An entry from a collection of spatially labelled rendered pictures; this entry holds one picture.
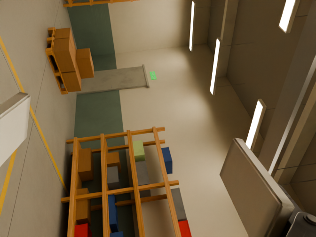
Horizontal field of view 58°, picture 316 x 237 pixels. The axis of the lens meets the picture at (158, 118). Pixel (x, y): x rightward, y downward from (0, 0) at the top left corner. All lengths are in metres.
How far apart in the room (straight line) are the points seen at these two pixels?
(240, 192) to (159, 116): 7.49
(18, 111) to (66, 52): 5.83
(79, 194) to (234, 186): 5.56
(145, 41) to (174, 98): 2.88
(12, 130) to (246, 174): 0.13
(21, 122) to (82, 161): 6.02
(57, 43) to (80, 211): 3.28
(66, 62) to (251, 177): 6.05
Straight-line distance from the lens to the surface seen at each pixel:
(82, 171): 6.06
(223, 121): 7.64
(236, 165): 0.18
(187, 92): 8.45
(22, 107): 0.18
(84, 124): 7.72
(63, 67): 6.28
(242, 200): 0.17
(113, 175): 5.78
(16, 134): 0.18
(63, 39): 6.25
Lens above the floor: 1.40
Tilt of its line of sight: 6 degrees up
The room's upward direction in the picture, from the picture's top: 83 degrees clockwise
